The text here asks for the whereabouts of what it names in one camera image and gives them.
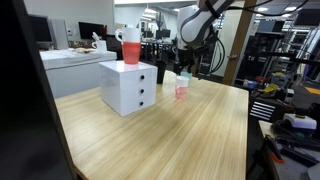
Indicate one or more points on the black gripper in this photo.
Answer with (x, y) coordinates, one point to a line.
(187, 56)

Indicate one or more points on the translucent blue plastic cup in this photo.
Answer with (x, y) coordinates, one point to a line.
(186, 74)

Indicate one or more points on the pink plastic cup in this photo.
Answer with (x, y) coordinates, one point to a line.
(181, 92)

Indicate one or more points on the orange plastic cup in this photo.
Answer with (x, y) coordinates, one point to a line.
(131, 53)

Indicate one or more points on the tall white cup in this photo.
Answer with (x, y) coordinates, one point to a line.
(131, 35)

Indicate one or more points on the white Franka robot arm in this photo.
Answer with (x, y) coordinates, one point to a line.
(200, 23)

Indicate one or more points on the black plastic cup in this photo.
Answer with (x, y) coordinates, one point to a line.
(160, 71)

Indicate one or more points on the white three-drawer box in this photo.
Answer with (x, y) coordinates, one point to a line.
(128, 88)

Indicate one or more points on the black equipment rack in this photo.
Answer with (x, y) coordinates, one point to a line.
(266, 56)

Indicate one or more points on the yellow hand tool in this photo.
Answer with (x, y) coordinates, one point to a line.
(270, 88)

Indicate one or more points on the black white striped panel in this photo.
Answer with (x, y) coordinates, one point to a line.
(262, 111)

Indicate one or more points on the white mug holding utensils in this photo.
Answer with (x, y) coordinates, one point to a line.
(101, 46)

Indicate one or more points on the plate with food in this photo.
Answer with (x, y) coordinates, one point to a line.
(85, 50)

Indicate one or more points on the black computer monitor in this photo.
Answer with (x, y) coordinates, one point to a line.
(90, 30)
(40, 28)

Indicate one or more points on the white cardboard storage box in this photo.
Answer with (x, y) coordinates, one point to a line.
(73, 73)

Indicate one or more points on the white box-shaped device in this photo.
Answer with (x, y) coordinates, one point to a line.
(300, 121)

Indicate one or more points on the white desktop computer tower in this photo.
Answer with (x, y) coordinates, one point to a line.
(60, 33)

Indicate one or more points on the black monitor back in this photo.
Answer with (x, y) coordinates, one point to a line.
(23, 100)

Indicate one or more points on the wooden door post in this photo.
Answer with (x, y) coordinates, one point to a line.
(194, 69)
(238, 43)

